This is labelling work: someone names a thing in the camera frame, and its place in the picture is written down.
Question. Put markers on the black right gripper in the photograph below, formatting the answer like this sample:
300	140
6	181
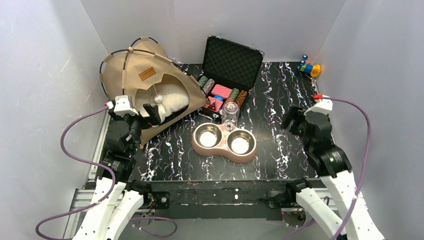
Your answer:
301	120

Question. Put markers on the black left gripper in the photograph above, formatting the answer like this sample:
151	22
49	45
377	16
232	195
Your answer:
141	117

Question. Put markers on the white fluffy cushion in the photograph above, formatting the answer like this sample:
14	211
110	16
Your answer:
175	98

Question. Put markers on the tan fabric pet tent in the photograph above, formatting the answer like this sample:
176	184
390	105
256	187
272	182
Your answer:
112	79

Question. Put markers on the steel pet bowl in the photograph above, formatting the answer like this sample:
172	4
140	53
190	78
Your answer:
241	142
207	135

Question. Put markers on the pink double bowl holder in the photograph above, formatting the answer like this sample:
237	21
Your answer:
223	150

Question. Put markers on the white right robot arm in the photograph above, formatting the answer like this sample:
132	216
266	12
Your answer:
352	222

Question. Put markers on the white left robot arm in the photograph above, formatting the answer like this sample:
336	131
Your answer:
115	198

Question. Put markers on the white pompom toy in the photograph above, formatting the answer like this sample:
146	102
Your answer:
158	99

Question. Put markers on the colourful toy train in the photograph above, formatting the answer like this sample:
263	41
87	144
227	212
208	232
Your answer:
305	66

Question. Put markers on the black poker chip case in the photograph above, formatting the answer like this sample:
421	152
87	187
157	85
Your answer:
230	65

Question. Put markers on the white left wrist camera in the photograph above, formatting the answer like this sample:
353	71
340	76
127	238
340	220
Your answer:
124	106

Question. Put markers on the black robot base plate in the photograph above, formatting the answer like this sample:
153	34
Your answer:
226	199

